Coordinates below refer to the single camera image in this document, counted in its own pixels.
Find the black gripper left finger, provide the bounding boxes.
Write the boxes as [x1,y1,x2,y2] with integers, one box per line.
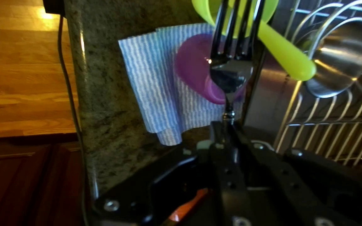
[91,120,238,226]

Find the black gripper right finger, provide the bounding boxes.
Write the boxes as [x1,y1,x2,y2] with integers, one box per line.
[231,123,362,226]

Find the silver metal fork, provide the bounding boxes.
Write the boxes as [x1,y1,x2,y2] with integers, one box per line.
[208,0,267,125]

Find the metal dish drying rack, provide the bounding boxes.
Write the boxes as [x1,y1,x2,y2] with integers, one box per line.
[243,0,362,177]

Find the blue white striped cloth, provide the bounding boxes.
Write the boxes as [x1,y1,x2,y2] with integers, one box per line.
[117,22,233,147]

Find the purple plastic cup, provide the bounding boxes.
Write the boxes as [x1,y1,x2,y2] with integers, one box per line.
[174,32,247,105]

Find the stainless steel bowl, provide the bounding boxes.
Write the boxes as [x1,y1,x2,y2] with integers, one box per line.
[296,16,362,100]

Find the dark wooden lower cabinet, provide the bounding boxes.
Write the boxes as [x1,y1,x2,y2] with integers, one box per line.
[0,133,87,226]

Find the small black device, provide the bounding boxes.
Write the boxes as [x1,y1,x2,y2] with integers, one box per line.
[42,0,68,17]

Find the thin black cable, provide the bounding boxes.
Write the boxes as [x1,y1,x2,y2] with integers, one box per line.
[57,13,91,226]

